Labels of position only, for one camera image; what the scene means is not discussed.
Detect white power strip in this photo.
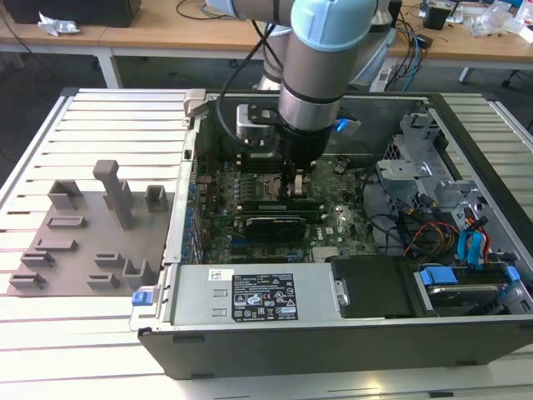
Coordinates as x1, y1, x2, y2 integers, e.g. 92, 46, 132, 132
369, 66, 395, 93

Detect blue case latch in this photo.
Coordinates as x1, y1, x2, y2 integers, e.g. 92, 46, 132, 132
131, 289, 154, 308

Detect crumpled silver foil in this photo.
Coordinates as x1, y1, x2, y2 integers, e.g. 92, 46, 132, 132
37, 11, 81, 38

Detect hard disk in blue carrier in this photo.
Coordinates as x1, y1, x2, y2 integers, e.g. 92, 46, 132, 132
414, 266, 521, 318

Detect thin blue cable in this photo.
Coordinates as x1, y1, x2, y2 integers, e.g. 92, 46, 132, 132
410, 31, 422, 91

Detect wide blue cable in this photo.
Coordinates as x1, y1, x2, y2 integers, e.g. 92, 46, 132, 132
457, 227, 489, 272

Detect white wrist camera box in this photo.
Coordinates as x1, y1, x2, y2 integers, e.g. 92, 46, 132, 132
235, 103, 279, 148

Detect orange yellow wire bundle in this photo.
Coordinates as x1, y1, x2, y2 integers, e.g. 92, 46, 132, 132
410, 222, 459, 253

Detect metal CPU socket cover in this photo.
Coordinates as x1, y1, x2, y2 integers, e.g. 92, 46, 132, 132
260, 172, 313, 202

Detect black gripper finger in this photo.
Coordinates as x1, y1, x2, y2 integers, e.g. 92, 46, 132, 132
293, 160, 311, 197
280, 160, 295, 198

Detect grey case handle latch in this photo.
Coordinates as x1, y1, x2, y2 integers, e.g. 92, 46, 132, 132
182, 88, 208, 118

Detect silver chipset heatsink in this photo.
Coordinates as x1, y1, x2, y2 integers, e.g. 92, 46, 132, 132
310, 245, 341, 262

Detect green motherboard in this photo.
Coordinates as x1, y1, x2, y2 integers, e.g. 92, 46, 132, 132
189, 124, 384, 266

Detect silver metal drive cage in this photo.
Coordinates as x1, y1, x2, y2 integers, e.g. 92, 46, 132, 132
374, 103, 492, 222

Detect clear plastic bags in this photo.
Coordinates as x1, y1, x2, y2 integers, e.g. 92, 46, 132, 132
466, 2, 524, 38

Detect black plastic shroud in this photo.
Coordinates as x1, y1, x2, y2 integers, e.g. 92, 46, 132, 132
324, 256, 420, 320

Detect black graphics card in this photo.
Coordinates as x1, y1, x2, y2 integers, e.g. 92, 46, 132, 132
243, 214, 308, 243

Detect grey parts rack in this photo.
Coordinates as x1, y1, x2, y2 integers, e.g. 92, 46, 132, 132
7, 159, 176, 298

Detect black camera cable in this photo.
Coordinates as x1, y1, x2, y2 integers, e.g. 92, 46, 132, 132
216, 18, 278, 147

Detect black chair base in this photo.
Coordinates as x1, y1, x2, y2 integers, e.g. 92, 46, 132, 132
501, 68, 528, 88

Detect grey power supply unit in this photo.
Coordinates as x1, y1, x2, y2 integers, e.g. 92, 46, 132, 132
169, 262, 347, 327

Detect wooden desk white frame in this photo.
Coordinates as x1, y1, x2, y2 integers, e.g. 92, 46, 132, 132
386, 0, 533, 84
0, 0, 270, 89

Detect black open PC case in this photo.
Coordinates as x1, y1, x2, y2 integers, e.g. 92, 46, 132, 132
128, 89, 533, 380

